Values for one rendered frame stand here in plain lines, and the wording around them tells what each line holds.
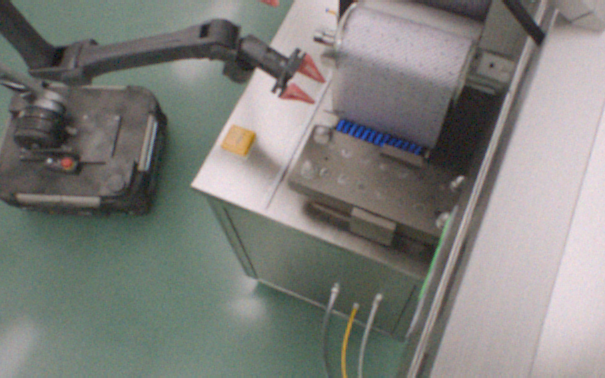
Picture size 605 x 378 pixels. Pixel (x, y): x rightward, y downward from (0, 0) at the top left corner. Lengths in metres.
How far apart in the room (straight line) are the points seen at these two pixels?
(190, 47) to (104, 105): 1.26
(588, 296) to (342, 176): 0.64
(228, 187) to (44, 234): 1.32
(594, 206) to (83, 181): 1.89
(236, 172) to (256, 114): 0.18
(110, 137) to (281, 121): 1.03
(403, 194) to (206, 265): 1.24
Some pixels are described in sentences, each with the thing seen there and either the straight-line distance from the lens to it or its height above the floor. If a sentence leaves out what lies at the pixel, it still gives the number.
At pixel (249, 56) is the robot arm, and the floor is 1.19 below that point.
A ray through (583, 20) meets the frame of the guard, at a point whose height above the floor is 1.66.
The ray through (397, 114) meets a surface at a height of 1.12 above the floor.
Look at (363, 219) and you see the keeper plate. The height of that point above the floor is 1.02.
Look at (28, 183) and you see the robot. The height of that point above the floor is 0.24.
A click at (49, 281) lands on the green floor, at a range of 2.55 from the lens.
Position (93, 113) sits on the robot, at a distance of 2.51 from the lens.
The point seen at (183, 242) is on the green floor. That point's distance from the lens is 2.41.
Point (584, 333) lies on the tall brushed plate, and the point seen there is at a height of 1.44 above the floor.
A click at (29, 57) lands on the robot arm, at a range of 1.49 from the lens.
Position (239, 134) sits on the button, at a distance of 1.49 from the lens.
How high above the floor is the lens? 2.20
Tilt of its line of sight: 65 degrees down
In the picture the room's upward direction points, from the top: 7 degrees counter-clockwise
